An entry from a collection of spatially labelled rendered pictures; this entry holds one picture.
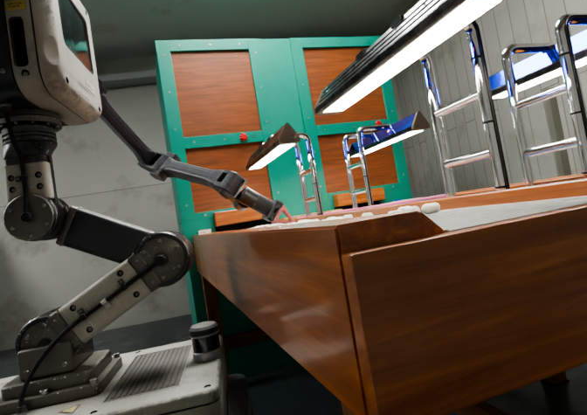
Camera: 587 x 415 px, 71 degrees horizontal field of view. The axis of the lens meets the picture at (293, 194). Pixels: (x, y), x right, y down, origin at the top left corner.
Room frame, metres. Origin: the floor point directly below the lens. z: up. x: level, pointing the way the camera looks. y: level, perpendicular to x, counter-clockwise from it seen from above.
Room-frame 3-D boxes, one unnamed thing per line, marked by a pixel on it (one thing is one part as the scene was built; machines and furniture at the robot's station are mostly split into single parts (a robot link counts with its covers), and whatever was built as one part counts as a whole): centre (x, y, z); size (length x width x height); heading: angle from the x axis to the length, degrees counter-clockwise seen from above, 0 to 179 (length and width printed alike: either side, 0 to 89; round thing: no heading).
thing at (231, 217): (2.16, 0.27, 0.83); 0.30 x 0.06 x 0.07; 108
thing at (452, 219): (1.32, 0.00, 0.73); 1.81 x 0.30 x 0.02; 18
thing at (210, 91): (2.56, 0.02, 1.31); 1.36 x 0.55 x 0.95; 108
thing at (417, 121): (1.93, -0.45, 1.08); 0.62 x 0.08 x 0.07; 18
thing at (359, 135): (1.90, -0.38, 0.90); 0.20 x 0.19 x 0.45; 18
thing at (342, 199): (2.37, -0.37, 0.83); 0.30 x 0.06 x 0.07; 108
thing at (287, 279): (1.26, 0.20, 0.67); 1.81 x 0.12 x 0.19; 18
